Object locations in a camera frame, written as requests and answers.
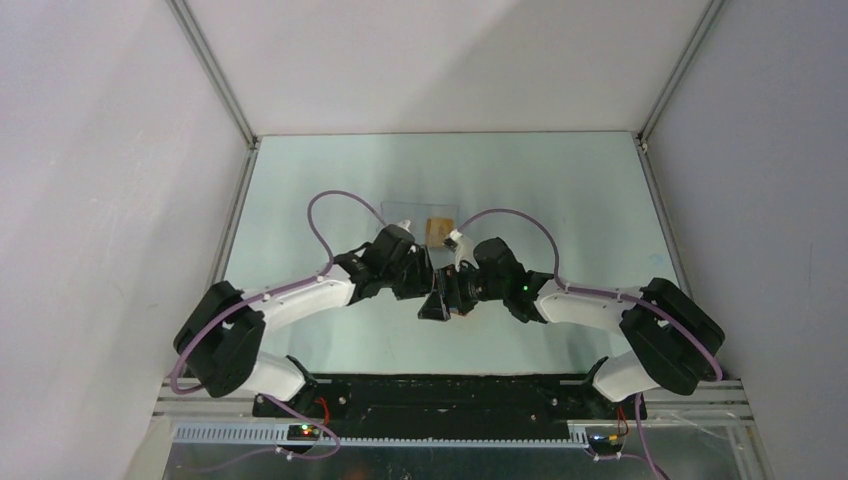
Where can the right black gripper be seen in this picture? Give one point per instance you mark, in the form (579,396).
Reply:
(452,276)

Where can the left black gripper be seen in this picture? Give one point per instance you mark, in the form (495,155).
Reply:
(422,279)

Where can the tan credit card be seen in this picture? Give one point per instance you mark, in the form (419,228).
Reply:
(437,230)

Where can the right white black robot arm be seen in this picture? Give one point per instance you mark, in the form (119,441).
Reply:
(672,342)

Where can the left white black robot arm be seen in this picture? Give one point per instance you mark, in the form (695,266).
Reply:
(221,341)

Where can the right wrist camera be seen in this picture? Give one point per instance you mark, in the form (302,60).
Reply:
(461,246)

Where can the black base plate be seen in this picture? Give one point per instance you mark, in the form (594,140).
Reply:
(537,406)

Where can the grey slotted cable duct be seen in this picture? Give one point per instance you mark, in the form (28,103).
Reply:
(284,435)

